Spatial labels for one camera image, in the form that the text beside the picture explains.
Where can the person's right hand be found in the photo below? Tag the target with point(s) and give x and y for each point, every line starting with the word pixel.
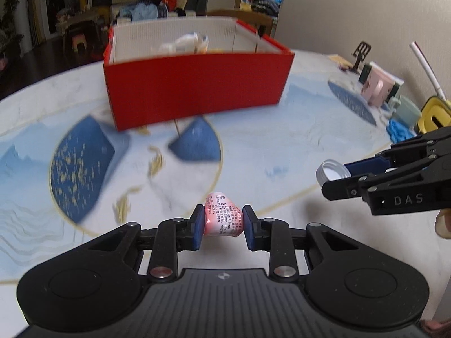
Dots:
pixel 444 223

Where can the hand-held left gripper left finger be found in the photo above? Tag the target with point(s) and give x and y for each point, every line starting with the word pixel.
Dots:
pixel 197 229

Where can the pile of dark clothes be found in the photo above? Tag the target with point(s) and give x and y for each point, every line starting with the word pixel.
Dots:
pixel 264 1

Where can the dark leafy plant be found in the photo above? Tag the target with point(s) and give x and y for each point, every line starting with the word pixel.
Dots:
pixel 10 7

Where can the red cardboard box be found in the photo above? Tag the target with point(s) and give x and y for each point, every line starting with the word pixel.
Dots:
pixel 197 88

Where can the brown low table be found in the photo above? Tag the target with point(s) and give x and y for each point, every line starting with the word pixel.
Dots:
pixel 84 21

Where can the pink mug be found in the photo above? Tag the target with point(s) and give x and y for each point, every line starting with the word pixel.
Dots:
pixel 377 88

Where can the pale green mug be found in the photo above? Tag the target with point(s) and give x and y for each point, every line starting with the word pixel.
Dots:
pixel 408 111

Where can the black phone stand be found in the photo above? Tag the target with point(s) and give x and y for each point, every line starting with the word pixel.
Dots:
pixel 363 47

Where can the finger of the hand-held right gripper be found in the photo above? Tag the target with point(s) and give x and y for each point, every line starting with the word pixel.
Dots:
pixel 366 165
pixel 345 187

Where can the wooden chair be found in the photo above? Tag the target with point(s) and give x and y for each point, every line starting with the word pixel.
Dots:
pixel 246 16

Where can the pink printed snack packet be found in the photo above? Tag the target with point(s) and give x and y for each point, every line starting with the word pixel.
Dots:
pixel 223 214

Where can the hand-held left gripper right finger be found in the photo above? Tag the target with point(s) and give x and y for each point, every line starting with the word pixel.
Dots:
pixel 251 229

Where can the sofa with cream cover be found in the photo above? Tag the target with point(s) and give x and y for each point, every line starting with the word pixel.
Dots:
pixel 121 19

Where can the white bottle cap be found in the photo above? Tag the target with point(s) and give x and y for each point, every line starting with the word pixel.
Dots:
pixel 329 170

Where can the white paper roll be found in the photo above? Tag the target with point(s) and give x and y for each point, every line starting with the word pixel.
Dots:
pixel 426 67

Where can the yellow and black case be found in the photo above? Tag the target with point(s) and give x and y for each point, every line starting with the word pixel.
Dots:
pixel 431 111

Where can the blue rubber gloves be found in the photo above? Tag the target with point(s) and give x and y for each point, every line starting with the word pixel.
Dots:
pixel 400 132

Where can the pink stool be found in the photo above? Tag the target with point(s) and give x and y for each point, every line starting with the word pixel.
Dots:
pixel 79 38

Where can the light blue clothing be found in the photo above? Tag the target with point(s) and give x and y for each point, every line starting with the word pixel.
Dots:
pixel 144 10

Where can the black and white box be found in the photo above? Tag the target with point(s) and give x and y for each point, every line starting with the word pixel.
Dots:
pixel 365 72

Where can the yellow paper cards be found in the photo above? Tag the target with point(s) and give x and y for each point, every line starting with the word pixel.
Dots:
pixel 340 60

